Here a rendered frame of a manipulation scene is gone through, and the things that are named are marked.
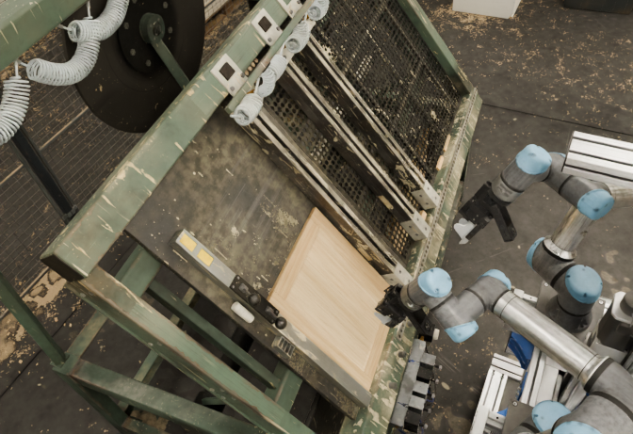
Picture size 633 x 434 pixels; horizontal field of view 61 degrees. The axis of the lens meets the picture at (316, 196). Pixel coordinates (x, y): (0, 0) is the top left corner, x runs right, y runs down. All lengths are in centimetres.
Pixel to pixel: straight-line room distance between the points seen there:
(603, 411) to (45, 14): 171
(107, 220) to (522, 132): 350
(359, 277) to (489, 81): 306
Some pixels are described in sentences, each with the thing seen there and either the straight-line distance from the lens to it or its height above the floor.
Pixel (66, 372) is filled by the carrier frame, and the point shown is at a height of 79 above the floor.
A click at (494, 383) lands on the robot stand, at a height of 23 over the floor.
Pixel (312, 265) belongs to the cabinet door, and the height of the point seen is 127.
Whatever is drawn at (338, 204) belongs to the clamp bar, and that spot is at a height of 133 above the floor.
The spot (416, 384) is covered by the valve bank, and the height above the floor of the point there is 76.
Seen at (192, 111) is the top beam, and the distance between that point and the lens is 165.
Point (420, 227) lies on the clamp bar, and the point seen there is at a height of 98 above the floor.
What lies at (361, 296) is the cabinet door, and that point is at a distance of 211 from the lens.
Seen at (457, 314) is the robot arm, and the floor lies 162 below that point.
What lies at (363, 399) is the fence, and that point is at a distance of 206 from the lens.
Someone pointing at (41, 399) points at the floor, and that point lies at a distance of 359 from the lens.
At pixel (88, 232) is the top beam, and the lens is 141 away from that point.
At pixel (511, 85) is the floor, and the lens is 485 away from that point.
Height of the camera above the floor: 285
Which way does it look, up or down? 48 degrees down
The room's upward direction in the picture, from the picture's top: 9 degrees counter-clockwise
